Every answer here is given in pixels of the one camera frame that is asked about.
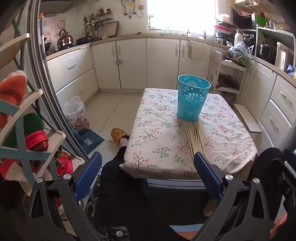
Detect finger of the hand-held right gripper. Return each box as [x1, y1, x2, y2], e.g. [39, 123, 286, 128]
[281, 148, 296, 211]

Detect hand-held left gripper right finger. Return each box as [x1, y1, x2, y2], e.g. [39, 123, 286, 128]
[192, 152, 275, 241]

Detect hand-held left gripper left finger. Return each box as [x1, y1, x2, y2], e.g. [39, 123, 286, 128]
[24, 152, 109, 241]

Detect bundle of wooden chopsticks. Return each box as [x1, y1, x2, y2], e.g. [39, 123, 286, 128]
[184, 120, 207, 161]

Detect teal perforated plastic basket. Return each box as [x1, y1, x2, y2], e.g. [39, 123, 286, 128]
[177, 75, 211, 122]

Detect red floral cloth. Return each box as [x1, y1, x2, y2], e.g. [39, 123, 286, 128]
[54, 151, 74, 176]

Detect yellow patterned slipper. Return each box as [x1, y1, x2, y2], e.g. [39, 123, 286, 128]
[111, 128, 130, 146]
[203, 199, 218, 217]

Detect blue dustpan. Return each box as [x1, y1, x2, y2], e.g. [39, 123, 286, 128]
[72, 128, 105, 153]

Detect blue low table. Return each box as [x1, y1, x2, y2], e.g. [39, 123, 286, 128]
[142, 178, 210, 190]

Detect cream panelled drawer cabinet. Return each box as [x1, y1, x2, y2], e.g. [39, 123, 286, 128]
[238, 58, 296, 151]

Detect floral bin with plastic bag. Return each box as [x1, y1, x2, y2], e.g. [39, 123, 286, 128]
[63, 95, 90, 132]

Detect white step stool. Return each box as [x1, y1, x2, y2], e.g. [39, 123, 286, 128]
[233, 104, 262, 133]

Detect red satin pouch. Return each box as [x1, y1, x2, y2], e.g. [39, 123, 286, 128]
[24, 130, 50, 151]

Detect floral tablecloth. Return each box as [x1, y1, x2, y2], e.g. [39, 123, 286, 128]
[120, 88, 258, 181]

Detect green knitted cloth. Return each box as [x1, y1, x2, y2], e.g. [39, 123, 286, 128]
[5, 113, 45, 149]

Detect white and blue shelf rack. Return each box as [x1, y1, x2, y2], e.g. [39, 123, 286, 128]
[0, 32, 67, 200]

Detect black frying pan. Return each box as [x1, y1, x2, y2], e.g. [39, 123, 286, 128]
[217, 74, 240, 90]

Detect white electric water boiler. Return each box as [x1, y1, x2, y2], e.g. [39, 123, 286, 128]
[275, 42, 289, 71]

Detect white kitchen trolley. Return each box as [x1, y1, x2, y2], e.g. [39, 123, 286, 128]
[208, 51, 247, 102]

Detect bag of green vegetables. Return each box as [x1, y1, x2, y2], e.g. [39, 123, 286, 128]
[228, 41, 252, 65]

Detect orange fleece cloth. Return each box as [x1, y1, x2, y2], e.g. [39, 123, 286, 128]
[0, 71, 28, 127]

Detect cream door cabinet row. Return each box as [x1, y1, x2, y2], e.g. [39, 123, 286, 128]
[90, 35, 213, 91]

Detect white appliance shelf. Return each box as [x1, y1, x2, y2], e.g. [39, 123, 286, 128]
[255, 25, 296, 70]

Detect white door-hung bin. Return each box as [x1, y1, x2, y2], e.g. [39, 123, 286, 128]
[188, 40, 207, 59]

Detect black lidded pan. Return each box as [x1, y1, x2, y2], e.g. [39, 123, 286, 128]
[76, 32, 95, 45]

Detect steel kettle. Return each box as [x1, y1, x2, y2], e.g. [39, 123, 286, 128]
[57, 29, 74, 47]

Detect green plastic board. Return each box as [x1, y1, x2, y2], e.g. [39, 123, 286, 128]
[255, 11, 266, 27]

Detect stacked containers with red lid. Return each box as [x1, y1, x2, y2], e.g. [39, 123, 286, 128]
[214, 24, 234, 43]

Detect black microwave oven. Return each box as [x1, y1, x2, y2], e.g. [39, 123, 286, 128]
[231, 7, 256, 29]

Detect kitchen window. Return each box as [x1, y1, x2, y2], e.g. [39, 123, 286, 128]
[147, 0, 218, 33]

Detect range hood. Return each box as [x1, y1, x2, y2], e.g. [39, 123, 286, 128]
[39, 0, 72, 16]

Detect grey sliding door frame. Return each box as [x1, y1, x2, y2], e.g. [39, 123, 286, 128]
[22, 0, 93, 163]

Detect pink wall stickers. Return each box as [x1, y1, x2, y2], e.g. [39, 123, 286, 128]
[43, 19, 66, 44]

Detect wall utensil rack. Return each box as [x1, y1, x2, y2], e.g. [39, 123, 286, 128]
[83, 7, 119, 40]

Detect hanging wire basket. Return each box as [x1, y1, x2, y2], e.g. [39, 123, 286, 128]
[233, 0, 259, 7]

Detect water heater hoses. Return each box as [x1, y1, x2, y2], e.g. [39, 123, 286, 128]
[121, 5, 145, 19]

